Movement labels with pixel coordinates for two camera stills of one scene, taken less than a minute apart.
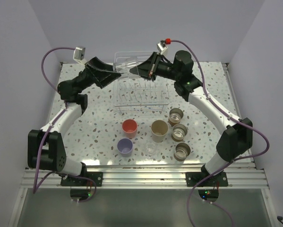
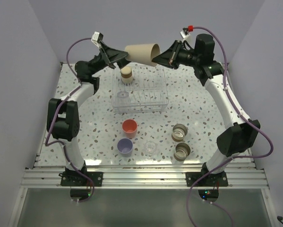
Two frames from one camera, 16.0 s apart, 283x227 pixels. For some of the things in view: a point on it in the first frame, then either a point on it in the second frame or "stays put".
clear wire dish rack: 140,96 stays put
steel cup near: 182,151 stays put
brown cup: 175,115 to 126,75
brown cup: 179,132 stays put
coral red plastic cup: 129,127 stays put
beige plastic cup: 159,129 to 142,53
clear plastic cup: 125,63 to 123,99
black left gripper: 101,74 to 110,55
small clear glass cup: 150,150 stays put
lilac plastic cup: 125,146 stays put
